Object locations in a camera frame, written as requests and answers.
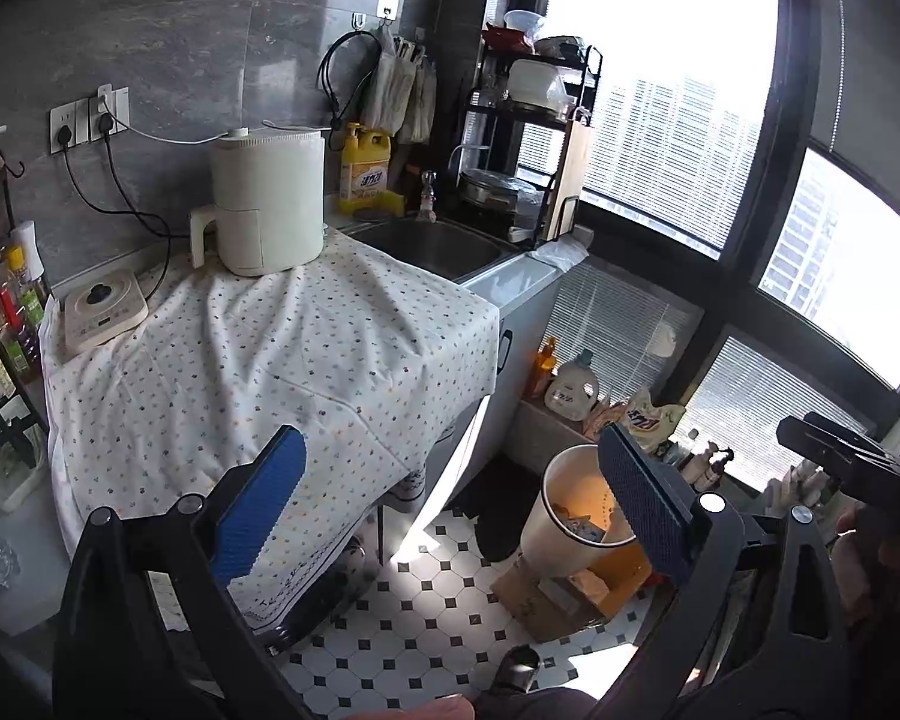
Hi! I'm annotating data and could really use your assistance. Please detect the black looped hanging cable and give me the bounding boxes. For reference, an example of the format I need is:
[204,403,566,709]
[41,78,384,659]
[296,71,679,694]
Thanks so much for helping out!
[316,30,380,151]

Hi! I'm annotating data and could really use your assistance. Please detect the steel pot with lid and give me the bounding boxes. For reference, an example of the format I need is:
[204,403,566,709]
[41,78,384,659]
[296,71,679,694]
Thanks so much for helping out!
[457,169,537,211]

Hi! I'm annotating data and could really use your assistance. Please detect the orange pump bottle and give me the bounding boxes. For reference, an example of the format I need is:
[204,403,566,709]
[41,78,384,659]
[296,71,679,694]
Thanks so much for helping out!
[531,337,560,398]

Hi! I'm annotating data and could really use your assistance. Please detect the white power cable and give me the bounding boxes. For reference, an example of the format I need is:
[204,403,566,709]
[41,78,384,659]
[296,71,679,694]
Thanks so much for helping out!
[101,101,331,145]

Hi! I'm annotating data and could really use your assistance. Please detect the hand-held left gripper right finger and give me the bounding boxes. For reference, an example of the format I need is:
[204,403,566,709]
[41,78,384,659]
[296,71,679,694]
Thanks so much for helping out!
[598,421,871,720]

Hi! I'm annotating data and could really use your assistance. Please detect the white air fryer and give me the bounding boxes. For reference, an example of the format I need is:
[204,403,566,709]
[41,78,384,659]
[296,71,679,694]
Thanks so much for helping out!
[189,127,327,278]

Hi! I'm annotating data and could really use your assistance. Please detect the row of condiment bottles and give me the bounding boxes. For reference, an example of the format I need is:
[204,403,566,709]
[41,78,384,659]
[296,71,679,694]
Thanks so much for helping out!
[0,217,53,398]

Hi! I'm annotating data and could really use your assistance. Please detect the cardboard box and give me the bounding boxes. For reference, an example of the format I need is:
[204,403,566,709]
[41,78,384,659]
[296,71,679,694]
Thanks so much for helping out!
[491,540,653,642]

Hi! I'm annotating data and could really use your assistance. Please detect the wooden cutting board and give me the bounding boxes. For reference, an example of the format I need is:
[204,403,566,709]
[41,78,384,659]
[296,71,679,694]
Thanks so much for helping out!
[551,109,597,239]

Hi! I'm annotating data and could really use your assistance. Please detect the white window blind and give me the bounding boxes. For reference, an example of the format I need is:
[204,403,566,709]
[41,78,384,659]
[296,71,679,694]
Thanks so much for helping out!
[540,270,702,406]
[679,336,882,492]

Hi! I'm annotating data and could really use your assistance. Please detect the black power cable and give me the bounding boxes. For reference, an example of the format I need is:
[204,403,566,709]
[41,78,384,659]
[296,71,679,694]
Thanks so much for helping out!
[105,131,172,302]
[64,142,173,241]

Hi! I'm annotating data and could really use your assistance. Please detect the yellow dish soap bottle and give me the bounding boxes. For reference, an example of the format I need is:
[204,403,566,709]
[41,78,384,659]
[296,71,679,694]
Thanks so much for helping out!
[339,122,395,215]

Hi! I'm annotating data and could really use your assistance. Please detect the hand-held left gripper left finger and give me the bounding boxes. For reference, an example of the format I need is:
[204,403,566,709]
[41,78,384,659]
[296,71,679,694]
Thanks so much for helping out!
[52,424,308,720]

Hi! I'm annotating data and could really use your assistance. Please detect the person's black shoe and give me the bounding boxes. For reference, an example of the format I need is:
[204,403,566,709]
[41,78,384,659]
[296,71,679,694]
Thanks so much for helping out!
[491,645,542,695]

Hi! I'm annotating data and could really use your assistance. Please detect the black floor mat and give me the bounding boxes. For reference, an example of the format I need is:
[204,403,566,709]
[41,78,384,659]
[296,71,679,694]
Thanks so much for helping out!
[474,457,548,563]

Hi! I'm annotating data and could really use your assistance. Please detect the white trash bin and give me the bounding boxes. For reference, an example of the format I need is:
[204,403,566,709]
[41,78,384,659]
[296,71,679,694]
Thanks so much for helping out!
[520,444,638,578]

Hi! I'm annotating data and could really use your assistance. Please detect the steel sink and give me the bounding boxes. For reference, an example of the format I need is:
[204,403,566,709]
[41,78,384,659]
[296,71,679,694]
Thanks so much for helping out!
[349,219,507,282]

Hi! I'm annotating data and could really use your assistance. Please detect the red packet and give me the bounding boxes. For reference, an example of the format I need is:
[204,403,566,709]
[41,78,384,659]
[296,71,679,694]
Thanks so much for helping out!
[482,24,533,53]

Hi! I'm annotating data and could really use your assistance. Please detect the black dish rack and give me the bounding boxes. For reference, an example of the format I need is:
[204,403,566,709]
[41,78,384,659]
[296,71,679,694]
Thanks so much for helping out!
[454,41,602,245]

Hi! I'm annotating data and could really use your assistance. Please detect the grey sink cabinet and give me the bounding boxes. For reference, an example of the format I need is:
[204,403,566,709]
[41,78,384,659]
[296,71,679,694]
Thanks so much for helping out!
[457,247,563,518]

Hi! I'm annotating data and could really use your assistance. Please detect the white wall power sockets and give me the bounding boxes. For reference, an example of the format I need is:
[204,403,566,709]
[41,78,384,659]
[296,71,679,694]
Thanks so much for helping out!
[49,84,131,155]

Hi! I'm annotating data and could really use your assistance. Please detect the grey roller blind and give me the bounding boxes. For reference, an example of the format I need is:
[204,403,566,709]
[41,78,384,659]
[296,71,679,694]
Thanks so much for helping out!
[810,0,900,188]

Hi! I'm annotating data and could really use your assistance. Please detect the white induction cooker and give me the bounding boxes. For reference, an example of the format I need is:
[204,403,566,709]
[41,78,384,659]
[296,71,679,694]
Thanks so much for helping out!
[61,270,151,357]

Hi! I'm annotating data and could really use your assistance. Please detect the person's right hand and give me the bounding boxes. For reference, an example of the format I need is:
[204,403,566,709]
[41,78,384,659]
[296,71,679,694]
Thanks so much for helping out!
[831,506,900,620]

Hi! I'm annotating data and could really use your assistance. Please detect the floral tablecloth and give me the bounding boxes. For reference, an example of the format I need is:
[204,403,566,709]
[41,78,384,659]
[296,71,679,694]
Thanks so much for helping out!
[41,229,502,631]

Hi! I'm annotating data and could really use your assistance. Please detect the dark bowl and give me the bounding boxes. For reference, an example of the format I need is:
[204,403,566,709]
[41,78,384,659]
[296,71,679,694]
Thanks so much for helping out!
[534,36,590,61]

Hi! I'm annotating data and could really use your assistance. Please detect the white laundry detergent jug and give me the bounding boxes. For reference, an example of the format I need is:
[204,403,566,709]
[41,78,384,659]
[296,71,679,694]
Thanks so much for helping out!
[544,349,601,421]

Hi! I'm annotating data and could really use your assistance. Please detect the white pump bottle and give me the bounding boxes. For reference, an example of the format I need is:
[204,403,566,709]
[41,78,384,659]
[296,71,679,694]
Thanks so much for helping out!
[679,446,721,488]

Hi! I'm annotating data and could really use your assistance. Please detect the pink snack bag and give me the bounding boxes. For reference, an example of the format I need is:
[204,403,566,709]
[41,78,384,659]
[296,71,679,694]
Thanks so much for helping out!
[585,401,631,440]

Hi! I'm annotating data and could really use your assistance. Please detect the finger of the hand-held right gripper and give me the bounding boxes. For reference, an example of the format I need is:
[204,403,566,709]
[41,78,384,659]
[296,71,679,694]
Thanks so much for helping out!
[802,411,897,466]
[778,420,900,500]

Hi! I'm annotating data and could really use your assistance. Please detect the yellow white refill pouch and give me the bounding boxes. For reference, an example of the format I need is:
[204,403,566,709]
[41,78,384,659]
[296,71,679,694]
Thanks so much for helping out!
[622,390,687,455]

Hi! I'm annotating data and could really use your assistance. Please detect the hanging paper bag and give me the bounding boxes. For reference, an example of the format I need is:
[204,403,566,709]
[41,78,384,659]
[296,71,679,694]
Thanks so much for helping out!
[360,26,413,132]
[397,37,437,145]

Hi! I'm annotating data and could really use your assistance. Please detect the white dishcloth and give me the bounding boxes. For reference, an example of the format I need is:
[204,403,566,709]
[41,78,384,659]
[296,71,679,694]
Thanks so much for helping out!
[529,238,593,271]

